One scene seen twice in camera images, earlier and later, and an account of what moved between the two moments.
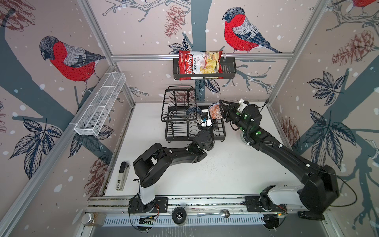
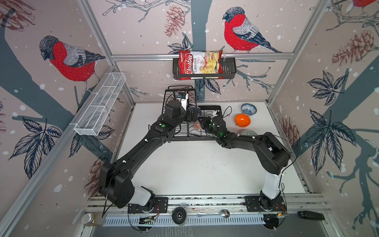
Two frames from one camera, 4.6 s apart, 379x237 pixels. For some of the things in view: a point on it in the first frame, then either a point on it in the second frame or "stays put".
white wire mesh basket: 91,119 stays put
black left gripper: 211,127 -> 194,118
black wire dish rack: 184,118 stays put
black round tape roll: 179,215 stays put
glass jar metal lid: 87,218 stays put
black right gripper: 229,110 -> 205,120
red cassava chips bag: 197,62 stays put
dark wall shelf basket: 229,69 stays put
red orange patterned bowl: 214,110 -> 197,125
